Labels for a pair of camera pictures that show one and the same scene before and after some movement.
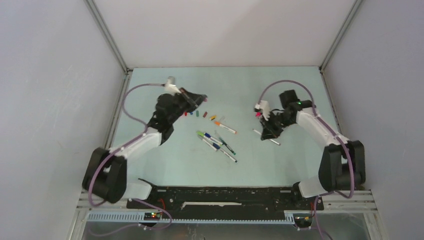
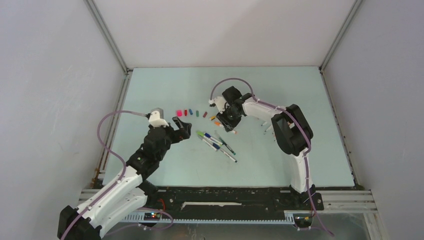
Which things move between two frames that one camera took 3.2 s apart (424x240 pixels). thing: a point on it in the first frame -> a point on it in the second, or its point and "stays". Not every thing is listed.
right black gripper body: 275,124 -> 229,118
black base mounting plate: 226,203 stays
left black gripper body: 183,103 -> 177,135
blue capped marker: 209,136 stays
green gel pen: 224,143 stays
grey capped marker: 208,143 stays
